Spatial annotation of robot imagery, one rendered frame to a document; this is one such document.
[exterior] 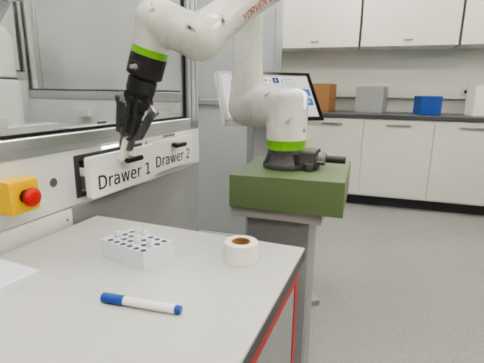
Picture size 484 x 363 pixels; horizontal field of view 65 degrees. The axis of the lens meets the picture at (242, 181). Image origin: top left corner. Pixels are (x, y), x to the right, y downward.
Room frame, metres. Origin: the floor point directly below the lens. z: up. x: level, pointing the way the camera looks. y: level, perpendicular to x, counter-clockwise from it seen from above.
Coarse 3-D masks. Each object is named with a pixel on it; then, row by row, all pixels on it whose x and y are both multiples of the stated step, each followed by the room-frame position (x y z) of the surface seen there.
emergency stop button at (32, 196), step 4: (32, 188) 0.76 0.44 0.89; (36, 188) 0.77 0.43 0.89; (24, 192) 0.75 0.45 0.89; (28, 192) 0.75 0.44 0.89; (32, 192) 0.76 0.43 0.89; (36, 192) 0.77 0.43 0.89; (40, 192) 0.78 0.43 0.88; (24, 196) 0.75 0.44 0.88; (28, 196) 0.75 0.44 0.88; (32, 196) 0.76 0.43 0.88; (36, 196) 0.76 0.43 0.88; (40, 196) 0.78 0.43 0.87; (24, 200) 0.75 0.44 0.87; (28, 200) 0.75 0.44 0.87; (32, 200) 0.76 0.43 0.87; (36, 200) 0.76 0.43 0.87; (28, 204) 0.75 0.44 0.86; (32, 204) 0.76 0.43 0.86; (36, 204) 0.76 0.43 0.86
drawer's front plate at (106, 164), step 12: (96, 156) 0.97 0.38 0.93; (108, 156) 1.01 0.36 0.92; (144, 156) 1.16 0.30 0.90; (84, 168) 0.95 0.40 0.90; (96, 168) 0.97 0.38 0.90; (108, 168) 1.01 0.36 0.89; (120, 168) 1.06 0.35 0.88; (132, 168) 1.10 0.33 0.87; (144, 168) 1.16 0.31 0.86; (96, 180) 0.96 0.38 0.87; (108, 180) 1.01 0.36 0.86; (120, 180) 1.05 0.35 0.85; (132, 180) 1.10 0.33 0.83; (144, 180) 1.16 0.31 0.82; (96, 192) 0.96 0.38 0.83; (108, 192) 1.00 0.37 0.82
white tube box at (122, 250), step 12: (132, 228) 0.80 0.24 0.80; (108, 240) 0.74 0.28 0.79; (120, 240) 0.73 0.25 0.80; (132, 240) 0.73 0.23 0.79; (144, 240) 0.74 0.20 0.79; (156, 240) 0.75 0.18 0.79; (168, 240) 0.74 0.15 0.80; (108, 252) 0.72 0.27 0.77; (120, 252) 0.70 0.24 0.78; (132, 252) 0.68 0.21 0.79; (144, 252) 0.67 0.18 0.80; (156, 252) 0.69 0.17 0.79; (168, 252) 0.72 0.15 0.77; (132, 264) 0.68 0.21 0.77; (144, 264) 0.67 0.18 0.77; (156, 264) 0.69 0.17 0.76
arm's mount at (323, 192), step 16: (256, 160) 1.33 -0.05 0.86; (240, 176) 1.08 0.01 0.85; (256, 176) 1.07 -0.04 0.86; (272, 176) 1.07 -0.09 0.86; (288, 176) 1.07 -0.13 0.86; (304, 176) 1.07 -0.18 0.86; (320, 176) 1.07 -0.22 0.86; (336, 176) 1.07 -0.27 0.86; (240, 192) 1.08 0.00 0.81; (256, 192) 1.07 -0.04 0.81; (272, 192) 1.05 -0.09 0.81; (288, 192) 1.04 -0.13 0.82; (304, 192) 1.03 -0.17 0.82; (320, 192) 1.01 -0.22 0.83; (336, 192) 1.00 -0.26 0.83; (256, 208) 1.07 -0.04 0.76; (272, 208) 1.05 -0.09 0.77; (288, 208) 1.04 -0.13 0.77; (304, 208) 1.03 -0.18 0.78; (320, 208) 1.01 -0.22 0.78; (336, 208) 1.00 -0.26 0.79
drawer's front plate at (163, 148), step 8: (176, 136) 1.43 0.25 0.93; (184, 136) 1.46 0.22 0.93; (152, 144) 1.26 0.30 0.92; (160, 144) 1.30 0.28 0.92; (168, 144) 1.35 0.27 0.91; (160, 152) 1.30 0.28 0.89; (168, 152) 1.35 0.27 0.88; (176, 152) 1.40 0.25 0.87; (184, 152) 1.46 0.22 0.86; (160, 160) 1.30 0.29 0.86; (168, 160) 1.35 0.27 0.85; (176, 160) 1.40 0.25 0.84; (184, 160) 1.46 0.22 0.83; (160, 168) 1.30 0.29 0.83; (168, 168) 1.35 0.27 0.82
